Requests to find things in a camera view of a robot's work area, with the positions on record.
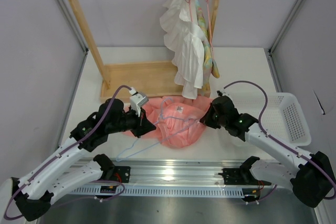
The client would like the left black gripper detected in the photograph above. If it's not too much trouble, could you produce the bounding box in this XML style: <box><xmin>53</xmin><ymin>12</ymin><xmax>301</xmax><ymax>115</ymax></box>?
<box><xmin>107</xmin><ymin>105</ymin><xmax>156</xmax><ymax>138</ymax></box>

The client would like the pink pleated skirt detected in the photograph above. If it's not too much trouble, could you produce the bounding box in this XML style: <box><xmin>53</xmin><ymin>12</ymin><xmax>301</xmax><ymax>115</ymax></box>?
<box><xmin>123</xmin><ymin>94</ymin><xmax>214</xmax><ymax>150</ymax></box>

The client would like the blue wire hanger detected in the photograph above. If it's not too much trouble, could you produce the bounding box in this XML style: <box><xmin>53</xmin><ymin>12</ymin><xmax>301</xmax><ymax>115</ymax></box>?
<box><xmin>116</xmin><ymin>98</ymin><xmax>200</xmax><ymax>162</ymax></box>

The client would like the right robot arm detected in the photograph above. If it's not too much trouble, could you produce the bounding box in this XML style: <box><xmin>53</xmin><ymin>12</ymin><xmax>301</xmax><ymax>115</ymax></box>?
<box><xmin>200</xmin><ymin>96</ymin><xmax>335</xmax><ymax>208</ymax></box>

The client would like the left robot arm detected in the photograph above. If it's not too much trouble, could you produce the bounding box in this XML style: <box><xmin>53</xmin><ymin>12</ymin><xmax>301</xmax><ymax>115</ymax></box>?
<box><xmin>12</xmin><ymin>93</ymin><xmax>156</xmax><ymax>221</ymax></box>

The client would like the pink hanger with floral garment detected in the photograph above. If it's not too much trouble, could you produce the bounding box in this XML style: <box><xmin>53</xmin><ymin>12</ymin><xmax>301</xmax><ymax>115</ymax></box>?
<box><xmin>196</xmin><ymin>0</ymin><xmax>217</xmax><ymax>59</ymax></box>

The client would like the pastel floral garment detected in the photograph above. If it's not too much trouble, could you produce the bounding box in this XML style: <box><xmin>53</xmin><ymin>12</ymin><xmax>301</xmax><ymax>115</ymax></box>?
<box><xmin>197</xmin><ymin>11</ymin><xmax>220</xmax><ymax>94</ymax></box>

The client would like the wooden clothes rack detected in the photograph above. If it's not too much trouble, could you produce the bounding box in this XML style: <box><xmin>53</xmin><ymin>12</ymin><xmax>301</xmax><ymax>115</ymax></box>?
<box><xmin>59</xmin><ymin>0</ymin><xmax>225</xmax><ymax>105</ymax></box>

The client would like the white plastic basket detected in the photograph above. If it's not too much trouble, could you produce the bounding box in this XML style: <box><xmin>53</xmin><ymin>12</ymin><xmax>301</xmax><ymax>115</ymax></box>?
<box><xmin>230</xmin><ymin>92</ymin><xmax>311</xmax><ymax>146</ymax></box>

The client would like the white ruffled garment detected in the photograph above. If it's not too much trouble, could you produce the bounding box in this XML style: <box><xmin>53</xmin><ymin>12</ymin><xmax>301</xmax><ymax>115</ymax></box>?
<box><xmin>160</xmin><ymin>0</ymin><xmax>205</xmax><ymax>99</ymax></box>

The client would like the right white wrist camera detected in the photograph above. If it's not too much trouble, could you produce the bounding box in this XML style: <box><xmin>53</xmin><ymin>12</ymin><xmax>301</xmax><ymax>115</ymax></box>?
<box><xmin>216</xmin><ymin>90</ymin><xmax>232</xmax><ymax>99</ymax></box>

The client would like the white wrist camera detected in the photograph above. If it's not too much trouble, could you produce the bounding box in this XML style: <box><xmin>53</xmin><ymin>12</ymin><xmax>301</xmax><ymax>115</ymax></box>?
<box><xmin>129</xmin><ymin>87</ymin><xmax>149</xmax><ymax>117</ymax></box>
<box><xmin>216</xmin><ymin>90</ymin><xmax>232</xmax><ymax>99</ymax></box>

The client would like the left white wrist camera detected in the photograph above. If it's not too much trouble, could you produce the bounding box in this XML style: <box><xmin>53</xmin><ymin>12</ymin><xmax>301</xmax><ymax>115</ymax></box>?
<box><xmin>129</xmin><ymin>87</ymin><xmax>149</xmax><ymax>117</ymax></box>

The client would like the aluminium mounting rail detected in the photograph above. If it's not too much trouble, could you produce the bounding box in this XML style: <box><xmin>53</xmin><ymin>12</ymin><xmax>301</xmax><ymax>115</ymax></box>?
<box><xmin>112</xmin><ymin>158</ymin><xmax>244</xmax><ymax>187</ymax></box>

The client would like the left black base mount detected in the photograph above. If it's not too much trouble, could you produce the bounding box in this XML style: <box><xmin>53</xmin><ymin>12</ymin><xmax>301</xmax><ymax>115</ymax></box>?
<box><xmin>100</xmin><ymin>166</ymin><xmax>131</xmax><ymax>183</ymax></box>

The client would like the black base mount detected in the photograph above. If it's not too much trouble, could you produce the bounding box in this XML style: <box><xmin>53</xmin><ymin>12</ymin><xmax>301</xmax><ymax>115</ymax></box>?
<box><xmin>100</xmin><ymin>166</ymin><xmax>131</xmax><ymax>183</ymax></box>
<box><xmin>218</xmin><ymin>168</ymin><xmax>271</xmax><ymax>186</ymax></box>

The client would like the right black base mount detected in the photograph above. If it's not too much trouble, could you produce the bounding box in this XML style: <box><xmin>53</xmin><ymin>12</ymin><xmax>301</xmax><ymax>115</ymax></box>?
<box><xmin>218</xmin><ymin>168</ymin><xmax>271</xmax><ymax>186</ymax></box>

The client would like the slotted cable duct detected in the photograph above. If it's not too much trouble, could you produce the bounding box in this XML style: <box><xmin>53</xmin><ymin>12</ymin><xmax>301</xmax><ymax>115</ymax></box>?
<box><xmin>70</xmin><ymin>185</ymin><xmax>252</xmax><ymax>198</ymax></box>

